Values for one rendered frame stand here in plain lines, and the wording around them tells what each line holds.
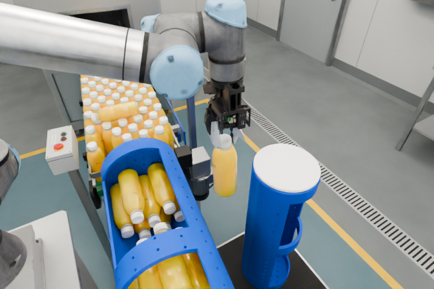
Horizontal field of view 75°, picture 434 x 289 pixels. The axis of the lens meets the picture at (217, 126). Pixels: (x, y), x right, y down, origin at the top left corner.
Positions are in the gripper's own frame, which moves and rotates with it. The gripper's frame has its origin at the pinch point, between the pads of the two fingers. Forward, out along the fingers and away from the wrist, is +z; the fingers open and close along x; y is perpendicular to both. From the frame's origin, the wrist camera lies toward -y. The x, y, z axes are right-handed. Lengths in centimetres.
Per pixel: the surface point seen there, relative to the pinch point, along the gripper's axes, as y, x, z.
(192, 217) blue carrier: 5.2, -12.3, 20.5
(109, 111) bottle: -64, -30, 24
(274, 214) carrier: -5, 24, 53
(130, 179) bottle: -20.4, -27.1, 25.0
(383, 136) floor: -94, 219, 148
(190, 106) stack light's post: -76, 11, 40
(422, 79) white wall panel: -128, 296, 115
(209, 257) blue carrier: 17.7, -11.8, 20.8
